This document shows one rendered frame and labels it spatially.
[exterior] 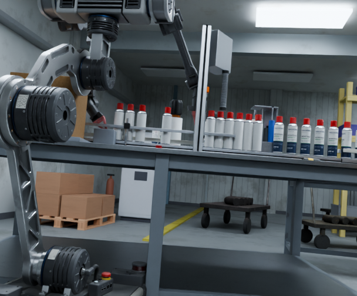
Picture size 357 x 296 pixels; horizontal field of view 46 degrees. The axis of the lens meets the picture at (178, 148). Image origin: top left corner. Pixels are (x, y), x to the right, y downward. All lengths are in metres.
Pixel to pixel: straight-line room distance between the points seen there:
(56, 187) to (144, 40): 3.07
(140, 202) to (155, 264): 4.53
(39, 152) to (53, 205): 3.45
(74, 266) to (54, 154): 0.55
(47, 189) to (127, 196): 1.47
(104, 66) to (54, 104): 0.53
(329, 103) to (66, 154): 9.63
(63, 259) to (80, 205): 3.62
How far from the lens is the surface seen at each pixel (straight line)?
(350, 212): 7.07
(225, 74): 2.26
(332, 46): 7.09
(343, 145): 2.48
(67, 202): 5.30
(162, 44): 7.14
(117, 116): 2.30
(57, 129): 1.36
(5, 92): 1.41
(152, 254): 1.89
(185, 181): 10.89
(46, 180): 5.42
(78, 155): 1.91
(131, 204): 6.43
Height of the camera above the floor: 0.71
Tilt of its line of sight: 4 degrees up
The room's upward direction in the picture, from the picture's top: 4 degrees clockwise
